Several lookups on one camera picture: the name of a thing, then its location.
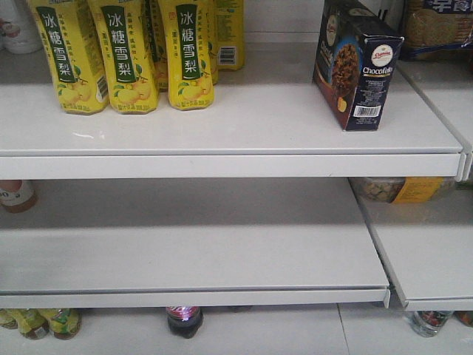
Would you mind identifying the blue chocolate cookie box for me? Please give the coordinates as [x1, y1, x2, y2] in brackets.
[313, 1, 404, 131]

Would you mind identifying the white supermarket shelving unit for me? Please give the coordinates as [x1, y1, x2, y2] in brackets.
[0, 0, 473, 311]

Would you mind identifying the clear cookie tub yellow label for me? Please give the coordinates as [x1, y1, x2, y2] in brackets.
[349, 177, 456, 203]

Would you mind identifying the dark cola bottle red label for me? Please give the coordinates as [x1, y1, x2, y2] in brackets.
[166, 306, 203, 339]

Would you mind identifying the rear yellow tea bottle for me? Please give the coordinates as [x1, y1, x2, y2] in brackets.
[215, 0, 245, 70]

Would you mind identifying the yellow pear tea bottle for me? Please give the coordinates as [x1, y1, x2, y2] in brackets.
[158, 1, 214, 111]
[27, 1, 109, 115]
[87, 0, 159, 114]

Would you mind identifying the orange tea bottle white label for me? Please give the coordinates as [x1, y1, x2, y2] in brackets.
[1, 180, 38, 213]

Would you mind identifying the lower shelf drink can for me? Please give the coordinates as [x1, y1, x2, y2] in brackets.
[410, 311, 454, 337]

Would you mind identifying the biscuit package blue label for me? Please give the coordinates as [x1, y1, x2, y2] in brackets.
[400, 0, 472, 61]

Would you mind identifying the white pink-flower bottle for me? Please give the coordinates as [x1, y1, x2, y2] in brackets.
[1, 0, 43, 55]

